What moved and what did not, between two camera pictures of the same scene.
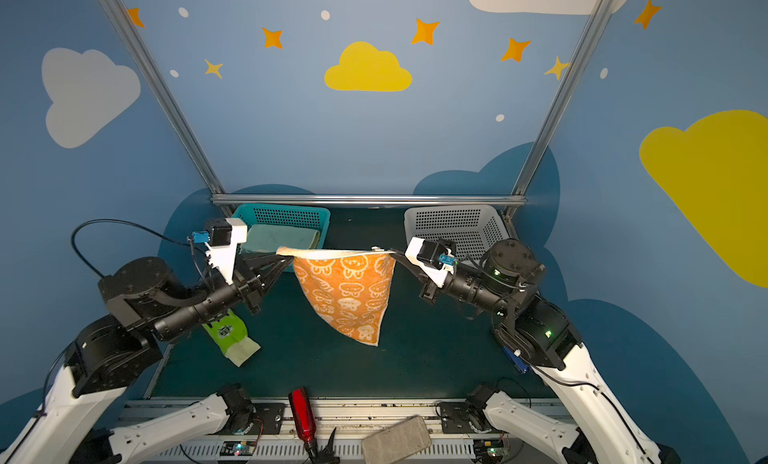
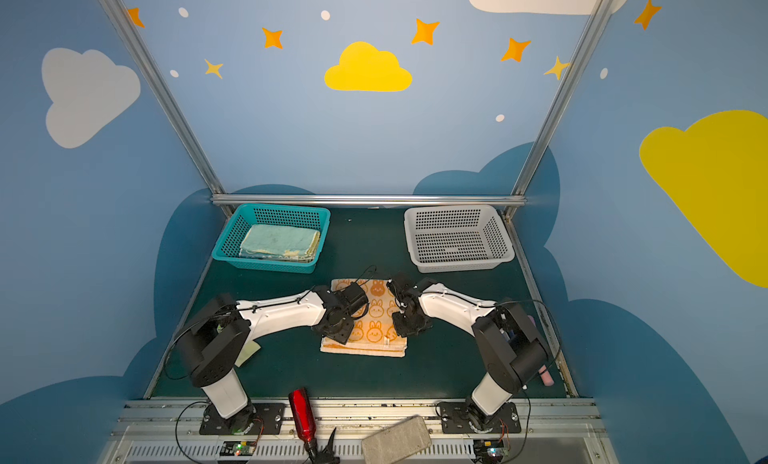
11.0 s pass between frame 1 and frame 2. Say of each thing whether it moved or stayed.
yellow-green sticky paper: stayed
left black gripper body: moved
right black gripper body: moved
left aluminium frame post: stayed
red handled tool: stayed
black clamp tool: stayed
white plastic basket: stayed
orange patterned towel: moved
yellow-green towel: stayed
